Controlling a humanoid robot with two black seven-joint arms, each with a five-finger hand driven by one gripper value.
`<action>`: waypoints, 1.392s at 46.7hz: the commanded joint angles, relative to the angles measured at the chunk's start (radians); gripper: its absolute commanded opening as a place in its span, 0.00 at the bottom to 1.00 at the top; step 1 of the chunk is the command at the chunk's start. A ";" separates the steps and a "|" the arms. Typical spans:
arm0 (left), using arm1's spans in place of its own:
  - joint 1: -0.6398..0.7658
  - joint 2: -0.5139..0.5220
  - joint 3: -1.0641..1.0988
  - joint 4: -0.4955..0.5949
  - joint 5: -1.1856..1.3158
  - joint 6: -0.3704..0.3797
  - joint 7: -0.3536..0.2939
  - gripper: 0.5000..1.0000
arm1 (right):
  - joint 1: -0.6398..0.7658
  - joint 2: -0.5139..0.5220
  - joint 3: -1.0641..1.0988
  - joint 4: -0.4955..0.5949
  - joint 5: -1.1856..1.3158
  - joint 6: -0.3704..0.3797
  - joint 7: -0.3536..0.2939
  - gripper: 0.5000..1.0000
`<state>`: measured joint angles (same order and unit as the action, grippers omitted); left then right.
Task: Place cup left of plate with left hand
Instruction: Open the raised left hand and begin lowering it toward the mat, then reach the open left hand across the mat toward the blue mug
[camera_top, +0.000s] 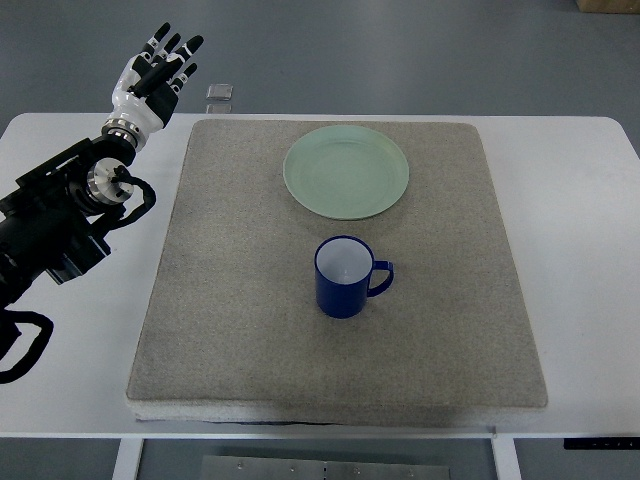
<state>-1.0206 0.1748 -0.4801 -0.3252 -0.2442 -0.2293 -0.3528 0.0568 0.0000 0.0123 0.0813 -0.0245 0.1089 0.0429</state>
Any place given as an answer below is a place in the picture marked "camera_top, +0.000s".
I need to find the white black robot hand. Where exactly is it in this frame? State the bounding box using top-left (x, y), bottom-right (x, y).
top-left (102, 23), bottom-right (204, 150)

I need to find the blue mug white inside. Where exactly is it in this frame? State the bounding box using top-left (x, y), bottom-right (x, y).
top-left (314, 235), bottom-right (395, 319)

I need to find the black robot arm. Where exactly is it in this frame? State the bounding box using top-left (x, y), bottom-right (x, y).
top-left (1, 131), bottom-right (156, 384)

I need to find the metal floor socket plate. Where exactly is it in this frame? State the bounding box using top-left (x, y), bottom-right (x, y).
top-left (206, 84), bottom-right (233, 101)

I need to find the light green plate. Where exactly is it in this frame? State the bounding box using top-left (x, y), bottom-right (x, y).
top-left (283, 124), bottom-right (410, 220)

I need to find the beige fabric mat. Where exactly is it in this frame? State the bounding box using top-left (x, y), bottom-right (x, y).
top-left (126, 119), bottom-right (548, 427)

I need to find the cardboard box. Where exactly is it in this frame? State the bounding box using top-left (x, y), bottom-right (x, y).
top-left (576, 0), bottom-right (640, 14)

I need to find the black table control panel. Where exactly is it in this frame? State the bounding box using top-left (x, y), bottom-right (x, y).
top-left (563, 437), bottom-right (640, 450)

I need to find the white table leg frame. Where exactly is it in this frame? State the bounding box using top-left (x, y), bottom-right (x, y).
top-left (112, 434), bottom-right (522, 480)

